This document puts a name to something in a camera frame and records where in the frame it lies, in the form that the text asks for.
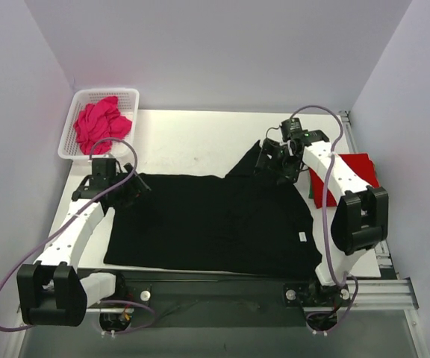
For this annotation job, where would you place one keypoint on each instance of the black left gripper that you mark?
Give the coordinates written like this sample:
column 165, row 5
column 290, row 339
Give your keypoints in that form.
column 130, row 186

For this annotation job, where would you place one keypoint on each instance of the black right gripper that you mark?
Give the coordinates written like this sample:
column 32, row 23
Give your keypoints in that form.
column 271, row 155

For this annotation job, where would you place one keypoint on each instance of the black t shirt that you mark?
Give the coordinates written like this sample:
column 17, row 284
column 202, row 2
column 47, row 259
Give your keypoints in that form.
column 246, row 222

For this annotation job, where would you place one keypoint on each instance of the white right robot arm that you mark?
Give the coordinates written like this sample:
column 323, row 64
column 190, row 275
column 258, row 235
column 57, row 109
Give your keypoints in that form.
column 360, row 220

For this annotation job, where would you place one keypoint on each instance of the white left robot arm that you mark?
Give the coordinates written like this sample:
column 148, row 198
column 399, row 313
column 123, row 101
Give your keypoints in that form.
column 51, row 293

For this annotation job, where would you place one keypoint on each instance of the pink t shirt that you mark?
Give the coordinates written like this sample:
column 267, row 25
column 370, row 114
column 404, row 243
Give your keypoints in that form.
column 98, row 121

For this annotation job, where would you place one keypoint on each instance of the white plastic basket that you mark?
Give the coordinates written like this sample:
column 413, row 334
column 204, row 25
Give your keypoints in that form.
column 128, row 106

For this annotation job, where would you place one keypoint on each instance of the red folded t shirt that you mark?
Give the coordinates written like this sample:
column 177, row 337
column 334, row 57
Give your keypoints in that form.
column 360, row 164

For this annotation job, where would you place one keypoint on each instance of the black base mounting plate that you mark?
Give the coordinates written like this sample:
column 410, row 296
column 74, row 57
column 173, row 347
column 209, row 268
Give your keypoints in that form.
column 192, row 300

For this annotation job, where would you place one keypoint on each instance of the aluminium frame rail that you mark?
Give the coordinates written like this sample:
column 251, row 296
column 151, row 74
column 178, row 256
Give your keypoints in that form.
column 383, row 295

